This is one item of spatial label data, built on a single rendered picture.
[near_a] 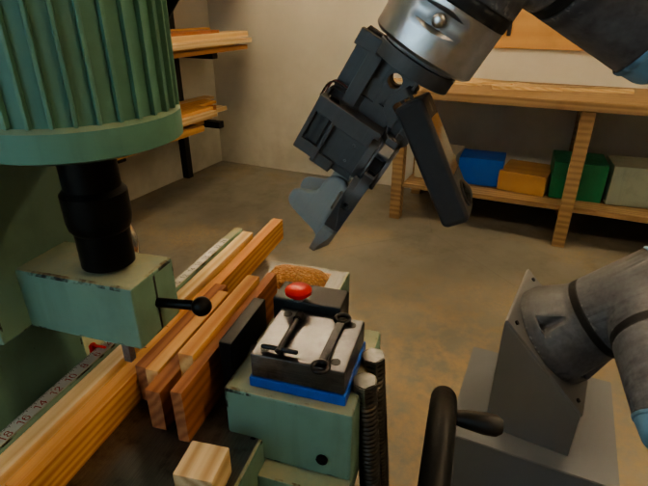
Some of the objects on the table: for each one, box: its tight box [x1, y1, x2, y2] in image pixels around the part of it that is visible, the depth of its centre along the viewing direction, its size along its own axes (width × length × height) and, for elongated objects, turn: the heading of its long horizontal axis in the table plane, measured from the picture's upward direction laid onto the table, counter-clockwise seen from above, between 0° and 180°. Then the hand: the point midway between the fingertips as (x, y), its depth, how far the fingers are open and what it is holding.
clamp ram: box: [219, 298, 267, 406], centre depth 55 cm, size 9×8×9 cm
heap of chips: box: [270, 264, 332, 289], centre depth 79 cm, size 7×10×2 cm
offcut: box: [173, 441, 231, 486], centre depth 45 cm, size 4×4×3 cm
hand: (324, 243), depth 50 cm, fingers closed
